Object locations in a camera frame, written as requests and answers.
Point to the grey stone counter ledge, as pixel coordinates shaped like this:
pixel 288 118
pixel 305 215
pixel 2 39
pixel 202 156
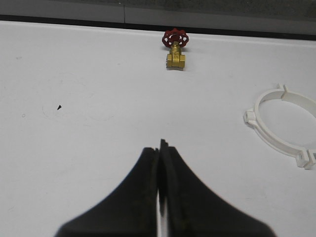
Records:
pixel 288 19

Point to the white half pipe clamp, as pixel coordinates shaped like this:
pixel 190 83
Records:
pixel 252 117
pixel 304 157

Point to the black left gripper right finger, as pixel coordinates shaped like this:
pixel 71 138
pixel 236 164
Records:
pixel 192 209

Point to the brass valve red handwheel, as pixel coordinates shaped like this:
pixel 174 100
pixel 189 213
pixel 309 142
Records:
pixel 175 40

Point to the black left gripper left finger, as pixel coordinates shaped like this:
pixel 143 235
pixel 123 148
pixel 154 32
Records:
pixel 129 211

